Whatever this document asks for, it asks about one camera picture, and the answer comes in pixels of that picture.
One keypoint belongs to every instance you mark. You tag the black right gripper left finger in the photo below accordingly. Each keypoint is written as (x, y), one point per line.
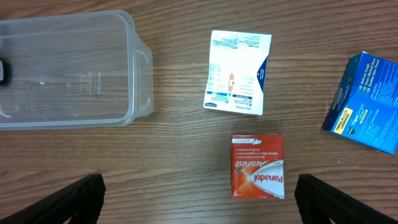
(79, 202)

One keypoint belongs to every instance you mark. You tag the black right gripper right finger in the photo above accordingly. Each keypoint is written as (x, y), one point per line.
(319, 202)

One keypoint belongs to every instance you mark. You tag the red Panadol box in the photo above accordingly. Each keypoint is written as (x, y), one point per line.
(257, 166)

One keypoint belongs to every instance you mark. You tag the blue VapoDrops box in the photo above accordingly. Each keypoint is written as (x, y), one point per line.
(365, 107)

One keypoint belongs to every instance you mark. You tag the white bandage box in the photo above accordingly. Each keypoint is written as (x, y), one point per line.
(237, 72)

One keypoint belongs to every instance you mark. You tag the clear plastic container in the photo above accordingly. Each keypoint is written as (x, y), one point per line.
(84, 70)

